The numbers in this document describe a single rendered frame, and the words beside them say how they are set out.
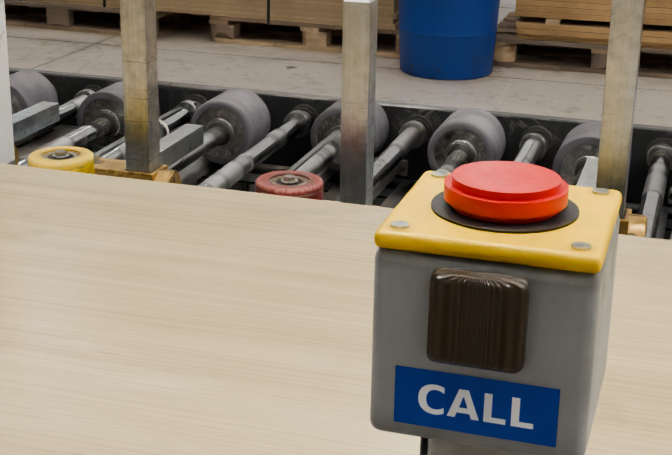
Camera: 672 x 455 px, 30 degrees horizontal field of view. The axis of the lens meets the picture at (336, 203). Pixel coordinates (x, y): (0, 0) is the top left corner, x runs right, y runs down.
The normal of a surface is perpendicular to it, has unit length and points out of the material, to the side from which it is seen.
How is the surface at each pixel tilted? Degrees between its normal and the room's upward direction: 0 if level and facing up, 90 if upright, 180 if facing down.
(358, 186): 90
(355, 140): 90
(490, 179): 0
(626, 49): 90
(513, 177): 0
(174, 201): 0
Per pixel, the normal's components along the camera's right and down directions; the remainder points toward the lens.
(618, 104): -0.29, 0.30
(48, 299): 0.02, -0.95
